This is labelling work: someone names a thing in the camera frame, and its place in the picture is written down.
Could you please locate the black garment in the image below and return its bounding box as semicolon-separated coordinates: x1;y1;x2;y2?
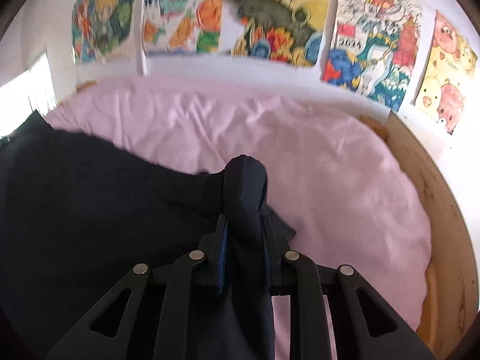
1;113;275;359

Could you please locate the window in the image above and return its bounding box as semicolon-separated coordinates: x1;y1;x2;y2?
0;52;58;137

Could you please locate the city doodle 2024 drawing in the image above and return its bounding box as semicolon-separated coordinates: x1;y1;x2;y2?
322;0;422;111

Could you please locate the landscape hill drawing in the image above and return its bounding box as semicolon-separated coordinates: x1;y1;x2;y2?
219;0;329;68

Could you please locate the blond boy drawing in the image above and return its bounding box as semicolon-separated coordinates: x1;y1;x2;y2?
71;0;135;66

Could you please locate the orange fruit drawing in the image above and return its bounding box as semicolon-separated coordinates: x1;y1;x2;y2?
142;0;223;56

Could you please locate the wooden bed frame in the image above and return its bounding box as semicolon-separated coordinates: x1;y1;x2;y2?
359;113;479;359

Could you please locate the yellow pink bears drawing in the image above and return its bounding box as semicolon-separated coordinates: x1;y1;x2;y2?
413;12;478;135

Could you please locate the pink duvet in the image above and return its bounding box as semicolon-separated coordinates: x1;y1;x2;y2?
42;74;435;360

